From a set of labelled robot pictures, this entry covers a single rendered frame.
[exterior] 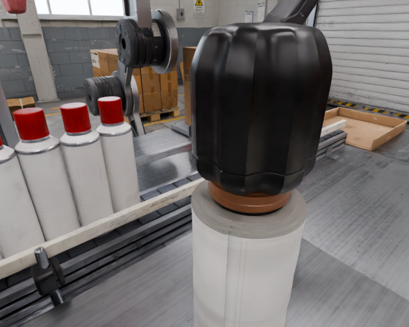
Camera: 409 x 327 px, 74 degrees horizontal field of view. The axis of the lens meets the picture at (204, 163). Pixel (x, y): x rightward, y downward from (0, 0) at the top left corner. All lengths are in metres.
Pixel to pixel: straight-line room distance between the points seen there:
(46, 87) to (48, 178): 5.37
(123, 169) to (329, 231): 0.39
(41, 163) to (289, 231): 0.31
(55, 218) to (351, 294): 0.40
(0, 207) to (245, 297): 0.31
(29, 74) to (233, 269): 5.65
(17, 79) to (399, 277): 5.66
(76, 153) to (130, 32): 0.58
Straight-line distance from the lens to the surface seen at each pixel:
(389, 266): 0.56
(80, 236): 0.44
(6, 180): 0.40
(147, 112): 3.95
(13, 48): 5.72
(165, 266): 0.41
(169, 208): 0.51
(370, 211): 0.68
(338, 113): 1.35
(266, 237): 0.18
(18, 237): 0.44
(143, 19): 0.94
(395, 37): 4.70
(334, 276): 0.43
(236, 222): 0.18
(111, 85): 1.38
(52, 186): 0.42
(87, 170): 0.41
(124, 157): 0.43
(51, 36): 5.78
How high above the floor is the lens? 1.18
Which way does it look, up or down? 26 degrees down
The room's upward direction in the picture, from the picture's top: straight up
